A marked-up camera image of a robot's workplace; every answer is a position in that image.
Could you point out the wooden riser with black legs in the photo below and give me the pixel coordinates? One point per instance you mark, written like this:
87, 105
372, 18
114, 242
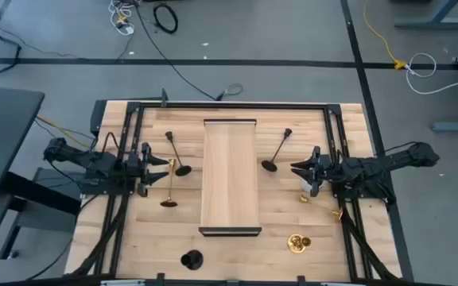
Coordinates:
229, 175

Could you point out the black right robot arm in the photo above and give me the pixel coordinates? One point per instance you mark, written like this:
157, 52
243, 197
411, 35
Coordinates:
372, 163

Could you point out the grey desk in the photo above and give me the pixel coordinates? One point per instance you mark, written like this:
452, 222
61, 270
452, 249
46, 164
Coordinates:
2, 127

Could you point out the silver aluminium bar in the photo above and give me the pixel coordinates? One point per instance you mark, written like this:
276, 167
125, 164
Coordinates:
121, 283

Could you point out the white plant pot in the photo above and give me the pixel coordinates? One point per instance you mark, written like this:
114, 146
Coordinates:
304, 186

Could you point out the grey desk base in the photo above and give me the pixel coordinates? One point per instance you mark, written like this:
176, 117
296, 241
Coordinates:
431, 23

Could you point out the black aluminium rig frame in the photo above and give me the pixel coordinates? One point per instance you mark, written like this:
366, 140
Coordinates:
233, 106

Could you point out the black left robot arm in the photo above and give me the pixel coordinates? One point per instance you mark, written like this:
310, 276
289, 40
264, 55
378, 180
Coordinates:
94, 163

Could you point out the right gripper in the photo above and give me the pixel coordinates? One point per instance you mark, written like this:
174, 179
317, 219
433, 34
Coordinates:
326, 171

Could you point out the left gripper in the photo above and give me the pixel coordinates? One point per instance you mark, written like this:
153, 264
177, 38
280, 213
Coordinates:
144, 175

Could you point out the grey desk foot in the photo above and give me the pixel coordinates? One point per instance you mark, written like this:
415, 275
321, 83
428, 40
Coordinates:
455, 126

